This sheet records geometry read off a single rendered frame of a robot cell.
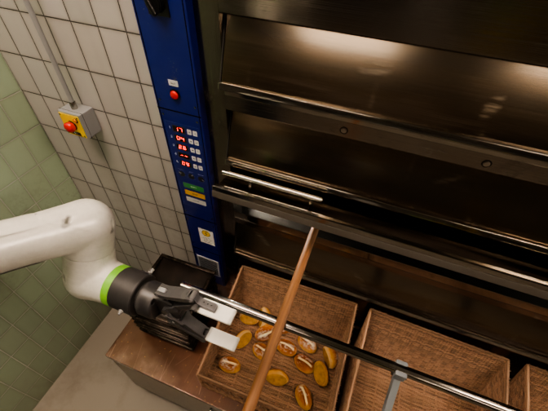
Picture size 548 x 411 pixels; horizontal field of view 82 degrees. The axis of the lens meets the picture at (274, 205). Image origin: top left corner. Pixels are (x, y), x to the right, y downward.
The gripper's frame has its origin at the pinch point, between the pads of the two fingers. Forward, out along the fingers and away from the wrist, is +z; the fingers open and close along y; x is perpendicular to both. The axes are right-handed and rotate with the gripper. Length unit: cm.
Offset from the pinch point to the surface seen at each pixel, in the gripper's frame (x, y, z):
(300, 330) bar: -18.5, 31.3, 12.3
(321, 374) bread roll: -26, 84, 25
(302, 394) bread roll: -16, 84, 20
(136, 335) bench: -13, 91, -62
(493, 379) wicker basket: -47, 74, 90
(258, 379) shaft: -0.7, 28.1, 6.0
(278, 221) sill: -57, 31, -9
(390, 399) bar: -12, 39, 42
